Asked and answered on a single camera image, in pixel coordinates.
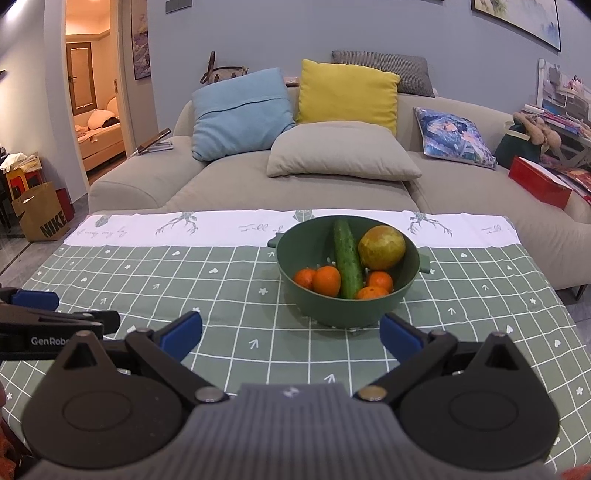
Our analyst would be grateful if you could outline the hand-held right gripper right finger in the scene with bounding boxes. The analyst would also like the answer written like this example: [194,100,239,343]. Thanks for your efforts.
[353,312,519,403]

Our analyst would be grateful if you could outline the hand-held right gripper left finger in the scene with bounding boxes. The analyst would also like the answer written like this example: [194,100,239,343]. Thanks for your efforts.
[60,310,230,403]

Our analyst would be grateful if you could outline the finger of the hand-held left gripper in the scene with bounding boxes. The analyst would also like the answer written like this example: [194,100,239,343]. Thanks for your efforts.
[0,287,60,311]
[0,308,122,335]

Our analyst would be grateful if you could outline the green colander bowl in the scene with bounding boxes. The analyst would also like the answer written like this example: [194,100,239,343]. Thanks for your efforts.
[268,215,431,329]

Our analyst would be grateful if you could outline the yellow green pear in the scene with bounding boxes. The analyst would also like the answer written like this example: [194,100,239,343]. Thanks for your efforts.
[358,225,407,271]

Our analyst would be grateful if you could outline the green checked tablecloth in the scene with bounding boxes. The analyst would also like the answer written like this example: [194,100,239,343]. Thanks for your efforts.
[0,209,591,480]

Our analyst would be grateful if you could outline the brown paper bag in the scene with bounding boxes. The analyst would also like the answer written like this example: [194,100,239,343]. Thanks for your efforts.
[11,181,72,243]

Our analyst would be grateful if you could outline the green cucumber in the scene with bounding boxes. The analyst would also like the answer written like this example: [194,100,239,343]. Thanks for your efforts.
[333,219,365,300]

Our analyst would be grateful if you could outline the red bag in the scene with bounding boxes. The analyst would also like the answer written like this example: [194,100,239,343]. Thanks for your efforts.
[54,187,75,223]

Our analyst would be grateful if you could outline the red plastic stool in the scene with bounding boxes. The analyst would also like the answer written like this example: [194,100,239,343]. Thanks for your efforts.
[7,167,44,200]

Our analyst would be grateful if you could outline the beige sofa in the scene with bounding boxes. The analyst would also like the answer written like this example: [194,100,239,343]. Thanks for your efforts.
[88,85,591,301]

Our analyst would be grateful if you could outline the bed with bedding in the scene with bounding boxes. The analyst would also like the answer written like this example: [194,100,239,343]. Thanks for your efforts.
[74,96,126,172]

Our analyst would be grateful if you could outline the phone on stand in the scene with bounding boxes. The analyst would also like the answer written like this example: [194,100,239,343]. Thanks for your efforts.
[134,128,175,158]

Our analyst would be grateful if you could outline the beige pillow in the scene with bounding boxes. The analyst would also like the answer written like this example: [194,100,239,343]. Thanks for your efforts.
[266,121,423,182]

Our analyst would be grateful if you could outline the red box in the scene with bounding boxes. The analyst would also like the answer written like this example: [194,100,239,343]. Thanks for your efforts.
[508,156,574,211]

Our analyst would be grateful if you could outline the printed cartoon pillow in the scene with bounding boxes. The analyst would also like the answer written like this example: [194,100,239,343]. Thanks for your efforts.
[414,107,498,171]

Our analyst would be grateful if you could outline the dark green bag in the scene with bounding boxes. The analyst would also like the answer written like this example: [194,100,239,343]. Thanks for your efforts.
[495,121,543,163]

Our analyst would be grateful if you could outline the blue pillow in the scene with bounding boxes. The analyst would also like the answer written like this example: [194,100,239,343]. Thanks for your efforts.
[191,67,296,162]

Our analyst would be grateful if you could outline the wooden door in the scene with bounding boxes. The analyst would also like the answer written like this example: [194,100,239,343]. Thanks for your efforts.
[67,41,95,112]

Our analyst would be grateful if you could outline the yellow pillow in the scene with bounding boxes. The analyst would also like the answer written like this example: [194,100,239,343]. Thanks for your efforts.
[295,59,402,137]

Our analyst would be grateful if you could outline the beige plush toy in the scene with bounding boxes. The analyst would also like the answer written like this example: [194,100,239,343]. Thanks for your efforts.
[512,112,563,148]

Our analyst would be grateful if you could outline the beige brown handbag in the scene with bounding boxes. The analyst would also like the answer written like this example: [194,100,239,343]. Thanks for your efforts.
[199,51,250,85]

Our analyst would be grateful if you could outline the grey houndstooth pillow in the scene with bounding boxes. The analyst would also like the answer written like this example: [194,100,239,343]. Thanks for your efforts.
[331,50,435,97]

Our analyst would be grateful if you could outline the pile of books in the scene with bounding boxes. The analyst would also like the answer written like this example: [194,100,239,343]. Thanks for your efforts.
[522,104,591,204]

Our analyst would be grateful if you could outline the wall poster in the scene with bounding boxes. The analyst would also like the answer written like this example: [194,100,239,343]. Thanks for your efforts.
[130,0,153,80]

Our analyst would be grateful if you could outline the framed wall painting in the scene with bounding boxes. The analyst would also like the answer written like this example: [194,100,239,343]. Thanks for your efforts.
[471,0,562,51]

